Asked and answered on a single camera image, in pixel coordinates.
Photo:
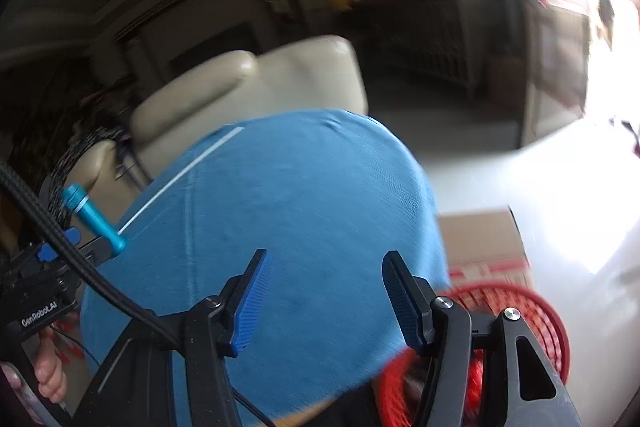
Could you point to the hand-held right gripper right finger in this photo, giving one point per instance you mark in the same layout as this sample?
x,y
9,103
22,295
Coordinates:
x,y
407,307

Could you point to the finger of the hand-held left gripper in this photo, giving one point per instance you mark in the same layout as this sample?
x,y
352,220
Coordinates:
x,y
97,252

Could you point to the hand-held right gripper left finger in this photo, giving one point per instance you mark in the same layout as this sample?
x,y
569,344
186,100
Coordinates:
x,y
250,307

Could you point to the red mesh basket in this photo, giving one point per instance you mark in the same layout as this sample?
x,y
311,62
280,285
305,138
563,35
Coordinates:
x,y
542,309

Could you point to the person's left hand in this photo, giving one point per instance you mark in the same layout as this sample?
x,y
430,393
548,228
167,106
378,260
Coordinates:
x,y
50,372

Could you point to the brown cardboard box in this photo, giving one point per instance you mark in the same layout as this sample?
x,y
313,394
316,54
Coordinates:
x,y
475,237

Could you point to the black white speckled garment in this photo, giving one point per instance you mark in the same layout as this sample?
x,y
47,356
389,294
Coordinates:
x,y
75,157

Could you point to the blue table cloth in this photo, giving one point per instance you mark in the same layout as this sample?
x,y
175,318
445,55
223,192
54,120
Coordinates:
x,y
300,207

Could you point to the beige leather sofa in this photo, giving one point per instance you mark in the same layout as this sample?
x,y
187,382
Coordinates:
x,y
300,72

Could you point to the dark wooden slatted cabinet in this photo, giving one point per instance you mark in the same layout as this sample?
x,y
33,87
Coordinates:
x,y
425,42

